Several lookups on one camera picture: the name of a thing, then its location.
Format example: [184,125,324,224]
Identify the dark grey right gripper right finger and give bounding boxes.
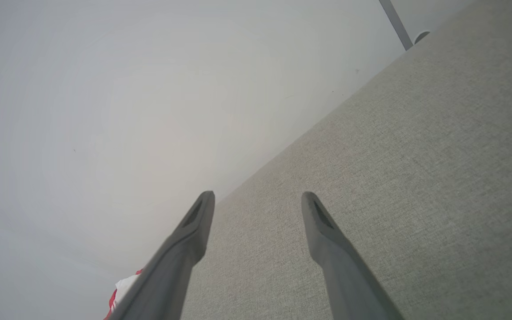
[301,192,405,320]

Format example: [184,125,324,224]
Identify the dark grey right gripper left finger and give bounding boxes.
[109,191,216,320]

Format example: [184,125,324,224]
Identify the red and white basketball jersey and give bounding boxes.
[104,269,143,320]

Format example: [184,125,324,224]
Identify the grey fabric sofa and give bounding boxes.
[180,0,512,320]

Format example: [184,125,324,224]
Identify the grey metal pole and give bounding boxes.
[378,0,414,51]

